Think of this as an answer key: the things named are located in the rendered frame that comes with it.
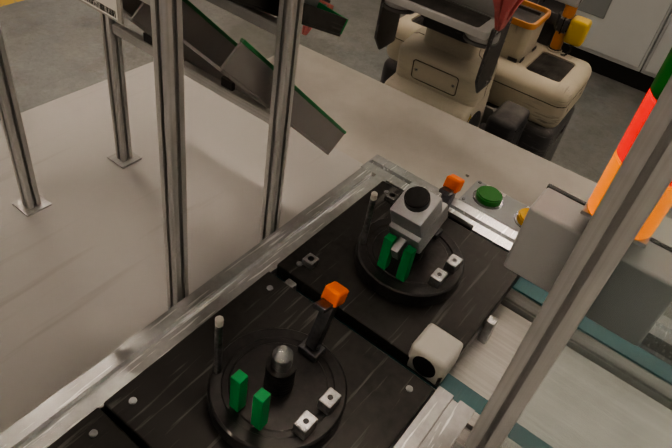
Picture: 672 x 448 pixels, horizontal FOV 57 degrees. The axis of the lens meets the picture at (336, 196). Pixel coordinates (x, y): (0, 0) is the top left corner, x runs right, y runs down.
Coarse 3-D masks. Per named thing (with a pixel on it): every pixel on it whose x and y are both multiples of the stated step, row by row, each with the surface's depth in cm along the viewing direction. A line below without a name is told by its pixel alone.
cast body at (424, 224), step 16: (416, 192) 70; (400, 208) 70; (416, 208) 69; (432, 208) 70; (400, 224) 72; (416, 224) 69; (432, 224) 72; (400, 240) 72; (416, 240) 71; (400, 256) 73
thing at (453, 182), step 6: (450, 180) 78; (456, 180) 77; (462, 180) 78; (444, 186) 78; (450, 186) 78; (456, 186) 77; (444, 192) 77; (450, 192) 77; (456, 192) 78; (444, 198) 79; (450, 198) 78; (450, 204) 80
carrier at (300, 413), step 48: (288, 288) 74; (192, 336) 67; (240, 336) 68; (288, 336) 66; (336, 336) 69; (144, 384) 62; (192, 384) 62; (240, 384) 55; (288, 384) 59; (336, 384) 62; (384, 384) 66; (144, 432) 58; (192, 432) 59; (240, 432) 57; (288, 432) 58; (336, 432) 61; (384, 432) 61
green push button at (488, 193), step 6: (486, 186) 94; (480, 192) 93; (486, 192) 93; (492, 192) 93; (498, 192) 93; (480, 198) 92; (486, 198) 92; (492, 198) 92; (498, 198) 92; (486, 204) 92; (492, 204) 92; (498, 204) 92
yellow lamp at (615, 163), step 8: (616, 152) 43; (616, 160) 42; (608, 168) 44; (616, 168) 42; (608, 176) 43; (600, 184) 44; (608, 184) 43; (600, 192) 44; (592, 200) 45; (600, 200) 44; (592, 208) 45
